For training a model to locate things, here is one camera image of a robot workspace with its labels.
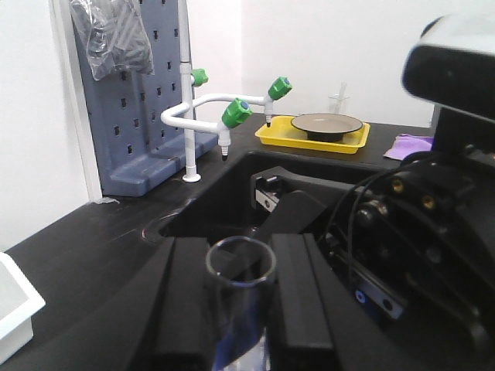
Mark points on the yellow plastic tray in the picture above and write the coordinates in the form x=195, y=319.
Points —
x=283, y=133

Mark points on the clear glass test tube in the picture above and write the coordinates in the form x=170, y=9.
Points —
x=240, y=277

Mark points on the blue grey pegboard drying rack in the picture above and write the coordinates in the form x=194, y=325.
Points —
x=135, y=150

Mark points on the distant glass beaker with rod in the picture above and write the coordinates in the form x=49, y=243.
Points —
x=337, y=100

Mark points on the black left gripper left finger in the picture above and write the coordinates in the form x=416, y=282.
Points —
x=124, y=306

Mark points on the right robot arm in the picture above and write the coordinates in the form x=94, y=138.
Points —
x=452, y=66

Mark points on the black rimmed enamel dish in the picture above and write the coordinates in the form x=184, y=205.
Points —
x=326, y=127

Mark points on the black lab sink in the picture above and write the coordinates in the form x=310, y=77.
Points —
x=247, y=193

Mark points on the purple cloth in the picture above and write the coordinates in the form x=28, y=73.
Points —
x=408, y=144

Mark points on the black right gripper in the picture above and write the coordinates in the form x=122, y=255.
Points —
x=416, y=241

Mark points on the right white storage bin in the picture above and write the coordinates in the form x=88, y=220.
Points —
x=19, y=302

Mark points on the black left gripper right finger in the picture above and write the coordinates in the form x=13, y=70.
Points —
x=315, y=324

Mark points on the plastic bag of pegs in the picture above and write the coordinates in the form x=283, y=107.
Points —
x=113, y=36

